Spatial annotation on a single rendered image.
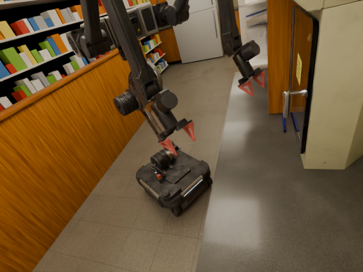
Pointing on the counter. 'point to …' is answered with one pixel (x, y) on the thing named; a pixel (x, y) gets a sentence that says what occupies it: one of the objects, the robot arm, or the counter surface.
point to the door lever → (289, 100)
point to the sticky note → (298, 68)
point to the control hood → (310, 4)
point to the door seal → (312, 81)
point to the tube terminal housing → (336, 88)
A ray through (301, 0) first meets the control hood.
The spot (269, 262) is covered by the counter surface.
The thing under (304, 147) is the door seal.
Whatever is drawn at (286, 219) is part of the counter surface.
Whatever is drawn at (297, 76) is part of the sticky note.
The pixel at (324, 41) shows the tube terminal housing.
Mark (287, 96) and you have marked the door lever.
